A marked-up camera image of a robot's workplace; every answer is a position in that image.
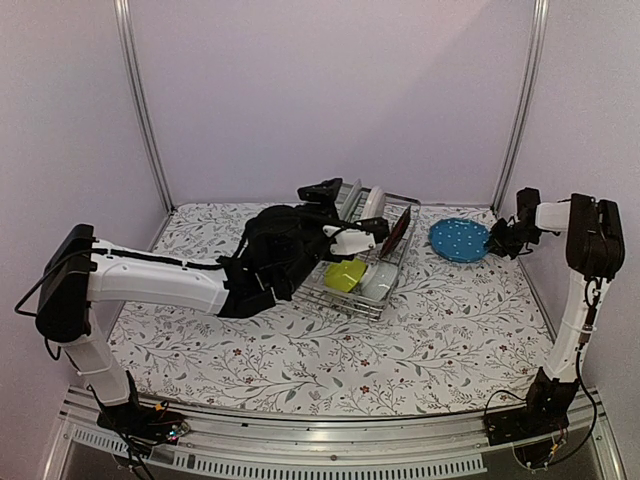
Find yellow green bowl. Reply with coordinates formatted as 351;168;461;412
324;259;367;293

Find right aluminium frame post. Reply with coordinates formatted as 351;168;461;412
491;0;550;213

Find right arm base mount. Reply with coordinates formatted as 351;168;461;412
483;407;569;470

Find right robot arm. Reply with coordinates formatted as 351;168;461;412
487;187;625;436

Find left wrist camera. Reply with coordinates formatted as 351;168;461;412
322;217;390;256

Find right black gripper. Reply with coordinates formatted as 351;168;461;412
486;218;541;259

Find aluminium frame post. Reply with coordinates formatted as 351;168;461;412
113;0;175;214
491;0;550;213

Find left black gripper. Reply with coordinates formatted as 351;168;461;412
278;178;343;296

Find floral table mat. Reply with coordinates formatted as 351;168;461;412
108;207;552;416

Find blue polka dot plate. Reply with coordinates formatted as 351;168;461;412
428;218;489;264

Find pale green flower plate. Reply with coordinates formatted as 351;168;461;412
337;179;362;221

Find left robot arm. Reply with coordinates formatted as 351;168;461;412
14;178;342;434

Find aluminium front rail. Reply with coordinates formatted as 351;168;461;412
43;387;629;479

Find white grey patterned bowl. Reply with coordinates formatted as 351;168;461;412
359;262;398;301

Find left aluminium frame post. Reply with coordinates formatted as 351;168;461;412
113;0;175;214

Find white ribbed plate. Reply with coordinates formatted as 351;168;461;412
360;186;386;220

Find dark red black plate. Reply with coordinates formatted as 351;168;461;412
379;206;411;259

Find wire dish rack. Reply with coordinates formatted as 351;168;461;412
297;180;421;320

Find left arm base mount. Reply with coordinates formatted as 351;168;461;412
96;400;190;445

